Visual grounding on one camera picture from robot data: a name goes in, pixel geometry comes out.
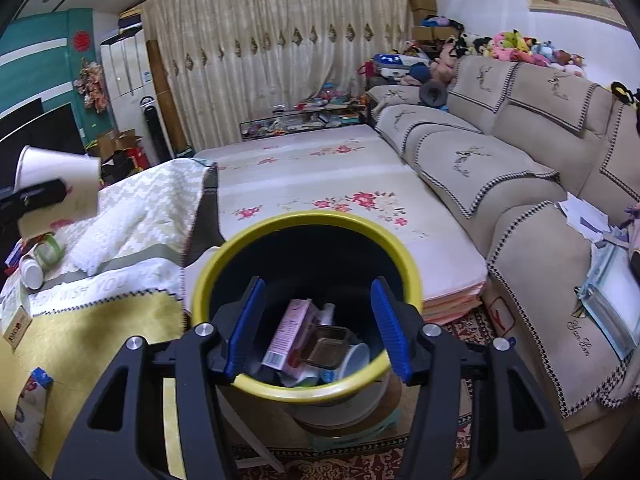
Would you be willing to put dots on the floral floor mat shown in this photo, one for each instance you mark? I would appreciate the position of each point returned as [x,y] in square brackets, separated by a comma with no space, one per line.
[352,170]

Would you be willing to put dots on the white foam fruit net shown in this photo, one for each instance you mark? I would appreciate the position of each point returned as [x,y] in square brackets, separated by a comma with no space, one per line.
[111,231]

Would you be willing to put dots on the white tea drink carton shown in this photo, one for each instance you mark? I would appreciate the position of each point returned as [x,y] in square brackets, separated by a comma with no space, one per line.
[15,316]

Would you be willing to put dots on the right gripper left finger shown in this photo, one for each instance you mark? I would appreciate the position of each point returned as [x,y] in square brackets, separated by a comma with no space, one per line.
[119,432]

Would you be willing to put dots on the pink strawberry milk carton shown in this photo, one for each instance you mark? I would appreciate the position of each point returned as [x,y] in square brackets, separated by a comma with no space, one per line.
[300,319]

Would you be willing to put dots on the brown plastic tray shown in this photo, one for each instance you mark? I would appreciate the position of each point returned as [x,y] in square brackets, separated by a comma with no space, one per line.
[326,347]

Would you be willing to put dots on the small white yogurt bottle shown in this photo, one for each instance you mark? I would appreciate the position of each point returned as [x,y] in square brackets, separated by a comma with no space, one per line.
[31,272]

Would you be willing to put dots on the pile of plush toys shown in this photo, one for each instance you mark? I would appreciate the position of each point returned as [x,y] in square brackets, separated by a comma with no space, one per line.
[417,67]

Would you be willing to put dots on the black flat screen television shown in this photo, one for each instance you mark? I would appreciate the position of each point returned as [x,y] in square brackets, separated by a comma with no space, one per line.
[55,130]

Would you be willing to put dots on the white paper towel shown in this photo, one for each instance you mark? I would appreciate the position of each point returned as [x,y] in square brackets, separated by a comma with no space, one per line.
[306,376]

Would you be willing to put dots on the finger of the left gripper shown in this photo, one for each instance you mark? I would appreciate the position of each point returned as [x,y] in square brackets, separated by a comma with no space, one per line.
[15,202]

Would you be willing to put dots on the white floor air conditioner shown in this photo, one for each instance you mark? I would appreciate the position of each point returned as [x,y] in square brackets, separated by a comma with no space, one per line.
[128,78]

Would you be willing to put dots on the beige sectional sofa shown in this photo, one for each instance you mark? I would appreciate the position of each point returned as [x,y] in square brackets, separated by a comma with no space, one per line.
[512,143]

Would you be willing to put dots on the blue white milk carton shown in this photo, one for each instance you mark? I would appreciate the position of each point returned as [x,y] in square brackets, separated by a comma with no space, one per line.
[30,409]

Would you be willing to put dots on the stack of plastic folders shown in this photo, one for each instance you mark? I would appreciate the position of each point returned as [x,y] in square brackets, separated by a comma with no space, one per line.
[610,294]

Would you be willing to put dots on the patterned yellow grey tablecloth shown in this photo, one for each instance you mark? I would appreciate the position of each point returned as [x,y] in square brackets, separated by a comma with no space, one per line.
[79,322]

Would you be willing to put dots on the black tower fan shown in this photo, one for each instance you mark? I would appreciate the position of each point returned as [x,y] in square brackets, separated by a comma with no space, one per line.
[152,122]

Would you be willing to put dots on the large cream paper cup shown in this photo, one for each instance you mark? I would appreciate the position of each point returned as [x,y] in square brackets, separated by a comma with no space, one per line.
[82,177]

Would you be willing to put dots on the yellow rimmed black trash bin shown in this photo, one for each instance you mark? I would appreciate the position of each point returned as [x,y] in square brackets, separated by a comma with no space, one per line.
[331,259]

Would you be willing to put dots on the cream patterned curtain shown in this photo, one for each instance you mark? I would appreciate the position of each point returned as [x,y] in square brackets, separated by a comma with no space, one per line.
[227,60]

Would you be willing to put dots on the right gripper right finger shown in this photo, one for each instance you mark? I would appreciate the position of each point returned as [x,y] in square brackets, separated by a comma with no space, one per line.
[515,433]

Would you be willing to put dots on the low shelf of toys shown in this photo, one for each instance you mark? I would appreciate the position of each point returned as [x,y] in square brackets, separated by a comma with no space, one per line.
[306,116]

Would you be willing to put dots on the white blue yogurt tub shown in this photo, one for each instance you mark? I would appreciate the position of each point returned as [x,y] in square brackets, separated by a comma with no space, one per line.
[355,359]

